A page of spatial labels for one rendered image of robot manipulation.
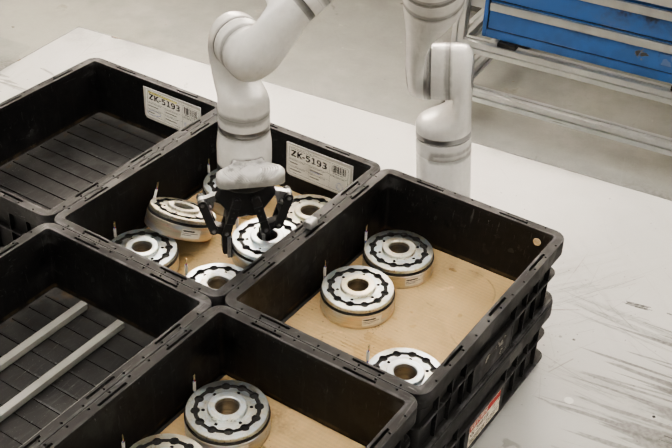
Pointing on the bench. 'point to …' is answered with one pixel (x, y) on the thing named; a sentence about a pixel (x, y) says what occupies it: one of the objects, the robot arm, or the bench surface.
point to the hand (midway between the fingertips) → (245, 243)
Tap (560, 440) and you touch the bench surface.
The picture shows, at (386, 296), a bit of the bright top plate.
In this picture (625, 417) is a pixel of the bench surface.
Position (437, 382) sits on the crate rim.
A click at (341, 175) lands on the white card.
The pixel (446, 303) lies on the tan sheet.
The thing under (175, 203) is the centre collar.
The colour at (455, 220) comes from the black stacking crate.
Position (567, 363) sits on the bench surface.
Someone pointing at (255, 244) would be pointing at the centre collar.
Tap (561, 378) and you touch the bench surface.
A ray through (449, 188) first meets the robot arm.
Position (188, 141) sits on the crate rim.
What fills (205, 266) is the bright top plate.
